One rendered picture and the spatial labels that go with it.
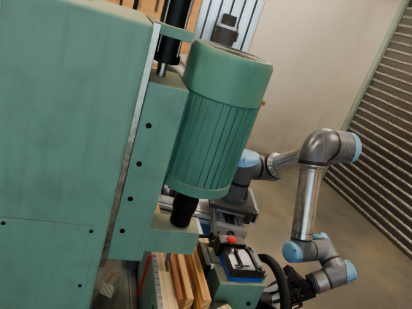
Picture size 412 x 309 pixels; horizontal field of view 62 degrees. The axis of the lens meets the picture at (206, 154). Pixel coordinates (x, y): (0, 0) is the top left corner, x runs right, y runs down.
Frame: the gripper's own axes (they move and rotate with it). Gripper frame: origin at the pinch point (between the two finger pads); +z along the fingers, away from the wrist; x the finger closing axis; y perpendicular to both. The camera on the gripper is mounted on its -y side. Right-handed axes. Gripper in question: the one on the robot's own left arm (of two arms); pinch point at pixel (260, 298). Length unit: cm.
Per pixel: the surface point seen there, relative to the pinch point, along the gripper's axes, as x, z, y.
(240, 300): -17.2, 8.4, -25.1
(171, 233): -12, 20, -50
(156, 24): -16, 10, -97
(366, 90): 274, -231, 73
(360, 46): 320, -254, 34
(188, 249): -12.2, 17.4, -43.3
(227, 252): -9.8, 7.9, -35.7
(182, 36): -13, 6, -93
